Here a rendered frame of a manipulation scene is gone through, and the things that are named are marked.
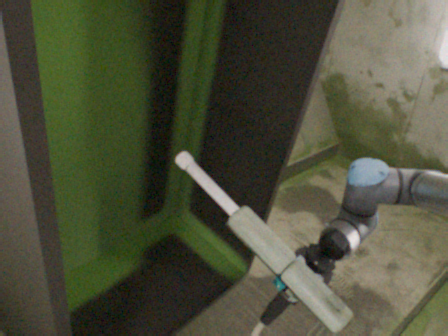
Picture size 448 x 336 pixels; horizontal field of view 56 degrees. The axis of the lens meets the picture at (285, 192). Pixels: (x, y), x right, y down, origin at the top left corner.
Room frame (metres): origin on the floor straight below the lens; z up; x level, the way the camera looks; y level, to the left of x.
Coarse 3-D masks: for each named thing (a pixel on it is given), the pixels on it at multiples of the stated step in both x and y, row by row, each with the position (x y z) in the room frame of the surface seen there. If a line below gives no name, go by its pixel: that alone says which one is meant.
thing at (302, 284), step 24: (192, 168) 0.74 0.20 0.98; (216, 192) 0.70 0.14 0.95; (240, 216) 0.65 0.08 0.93; (264, 240) 0.62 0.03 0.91; (264, 264) 0.60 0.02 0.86; (288, 264) 0.59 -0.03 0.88; (288, 288) 0.57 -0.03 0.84; (312, 288) 0.56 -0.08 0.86; (264, 312) 0.61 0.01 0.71; (312, 312) 0.54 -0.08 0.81; (336, 312) 0.52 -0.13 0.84
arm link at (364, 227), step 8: (344, 216) 0.82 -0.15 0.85; (352, 216) 0.82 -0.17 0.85; (376, 216) 0.87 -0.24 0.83; (352, 224) 0.80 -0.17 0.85; (360, 224) 0.81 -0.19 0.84; (368, 224) 0.82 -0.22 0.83; (376, 224) 0.86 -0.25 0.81; (360, 232) 0.79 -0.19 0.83; (368, 232) 0.82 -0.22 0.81; (360, 240) 0.78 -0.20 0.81
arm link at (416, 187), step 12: (396, 168) 0.88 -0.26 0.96; (408, 180) 0.85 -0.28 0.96; (420, 180) 0.81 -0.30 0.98; (432, 180) 0.77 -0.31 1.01; (444, 180) 0.74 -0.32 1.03; (408, 192) 0.83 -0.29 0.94; (420, 192) 0.78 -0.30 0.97; (432, 192) 0.73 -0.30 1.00; (444, 192) 0.70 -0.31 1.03; (396, 204) 0.83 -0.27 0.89; (408, 204) 0.84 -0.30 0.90; (420, 204) 0.78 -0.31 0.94; (432, 204) 0.73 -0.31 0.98; (444, 204) 0.68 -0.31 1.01
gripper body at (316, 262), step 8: (328, 232) 0.77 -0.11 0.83; (320, 240) 0.76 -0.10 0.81; (312, 248) 0.69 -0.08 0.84; (320, 248) 0.70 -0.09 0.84; (312, 256) 0.67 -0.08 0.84; (320, 256) 0.68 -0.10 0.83; (328, 256) 0.69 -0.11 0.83; (312, 264) 0.66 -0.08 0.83; (320, 264) 0.66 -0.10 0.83; (328, 264) 0.67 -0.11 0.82; (328, 272) 0.65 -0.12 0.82
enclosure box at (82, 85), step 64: (0, 0) 0.35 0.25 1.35; (64, 0) 0.76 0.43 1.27; (128, 0) 0.87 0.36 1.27; (192, 0) 1.02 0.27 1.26; (256, 0) 0.97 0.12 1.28; (320, 0) 0.88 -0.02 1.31; (0, 64) 0.36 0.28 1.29; (64, 64) 0.76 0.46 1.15; (128, 64) 0.89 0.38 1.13; (192, 64) 1.06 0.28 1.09; (256, 64) 0.96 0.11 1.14; (320, 64) 0.86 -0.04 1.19; (0, 128) 0.39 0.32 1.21; (64, 128) 0.77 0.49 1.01; (128, 128) 0.91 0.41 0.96; (192, 128) 1.09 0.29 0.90; (256, 128) 0.96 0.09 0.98; (0, 192) 0.43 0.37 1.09; (64, 192) 0.78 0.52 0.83; (128, 192) 0.95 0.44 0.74; (192, 192) 1.09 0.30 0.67; (256, 192) 0.95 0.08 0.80; (0, 256) 0.48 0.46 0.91; (64, 256) 0.79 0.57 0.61; (128, 256) 0.91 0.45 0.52; (192, 256) 0.98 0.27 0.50; (0, 320) 0.58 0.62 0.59; (64, 320) 0.42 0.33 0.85; (128, 320) 0.71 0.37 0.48; (192, 320) 0.75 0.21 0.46
